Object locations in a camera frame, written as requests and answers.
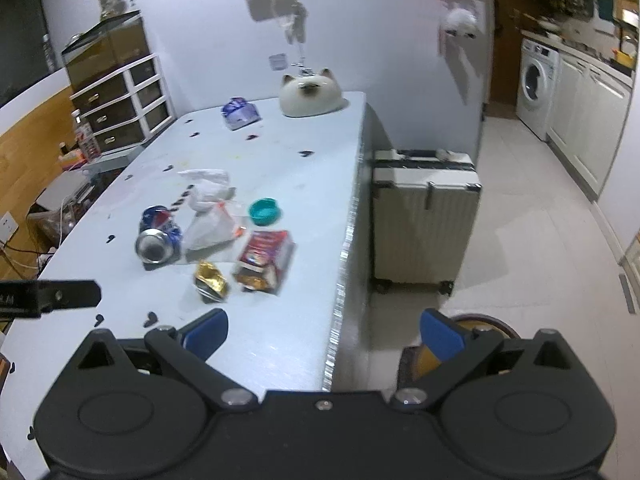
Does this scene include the blue tissue pack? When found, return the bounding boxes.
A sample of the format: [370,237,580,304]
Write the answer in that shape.
[221,97,262,131]

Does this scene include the brown door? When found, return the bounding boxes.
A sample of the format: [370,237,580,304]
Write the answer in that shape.
[490,0,526,106]

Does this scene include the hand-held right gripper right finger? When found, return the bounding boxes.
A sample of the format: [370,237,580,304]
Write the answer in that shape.
[390,309,573,409]

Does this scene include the white cat-shaped ceramic jar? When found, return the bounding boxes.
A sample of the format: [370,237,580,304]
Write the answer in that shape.
[278,68,346,118]

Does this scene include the grey lid storage box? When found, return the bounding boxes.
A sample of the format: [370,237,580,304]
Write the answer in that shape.
[27,172,101,246]

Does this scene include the white tissue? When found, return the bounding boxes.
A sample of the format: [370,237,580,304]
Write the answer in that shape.
[177,167,236,212]

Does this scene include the yellow round bin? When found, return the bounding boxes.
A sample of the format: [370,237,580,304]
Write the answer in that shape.
[417,313,522,381]

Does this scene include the glass fish tank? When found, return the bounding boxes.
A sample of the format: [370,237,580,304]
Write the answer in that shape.
[61,10,151,93]

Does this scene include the white ribbed suitcase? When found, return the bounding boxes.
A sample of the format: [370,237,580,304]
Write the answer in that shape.
[369,148,483,295]

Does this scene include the white washing machine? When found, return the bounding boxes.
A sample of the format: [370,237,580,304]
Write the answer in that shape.
[515,39,561,142]

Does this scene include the red label water bottle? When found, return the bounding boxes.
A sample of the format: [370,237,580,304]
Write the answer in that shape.
[70,110,98,161]

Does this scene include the white kitchen base cabinets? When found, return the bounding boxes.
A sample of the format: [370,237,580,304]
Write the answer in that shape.
[547,45,636,201]

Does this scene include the clear plastic bag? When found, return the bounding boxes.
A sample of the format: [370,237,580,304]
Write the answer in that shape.
[182,200,248,253]

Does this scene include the crushed blue can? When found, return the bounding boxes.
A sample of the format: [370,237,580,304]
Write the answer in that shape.
[134,205,183,265]

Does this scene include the white plush sheep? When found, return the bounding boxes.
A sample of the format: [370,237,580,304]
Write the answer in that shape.
[442,7,478,40]

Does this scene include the white wall socket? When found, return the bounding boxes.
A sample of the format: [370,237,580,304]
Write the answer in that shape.
[0,211,20,243]

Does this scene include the white drawer unit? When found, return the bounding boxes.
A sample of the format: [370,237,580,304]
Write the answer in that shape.
[70,54,176,157]

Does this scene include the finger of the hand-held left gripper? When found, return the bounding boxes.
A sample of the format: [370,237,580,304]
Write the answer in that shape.
[39,280,101,315]

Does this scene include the pink box of tubes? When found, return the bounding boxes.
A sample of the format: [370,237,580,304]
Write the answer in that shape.
[57,147,86,171]

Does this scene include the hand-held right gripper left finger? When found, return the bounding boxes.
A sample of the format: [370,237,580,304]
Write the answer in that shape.
[75,308,261,409]

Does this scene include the red snack packet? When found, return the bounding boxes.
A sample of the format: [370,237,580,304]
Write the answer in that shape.
[232,230,296,295]

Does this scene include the gold foil wrapper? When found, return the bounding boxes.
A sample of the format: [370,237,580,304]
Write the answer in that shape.
[194,260,231,303]

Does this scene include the teal plastic lid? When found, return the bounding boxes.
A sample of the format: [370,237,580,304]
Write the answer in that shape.
[248,198,282,226]

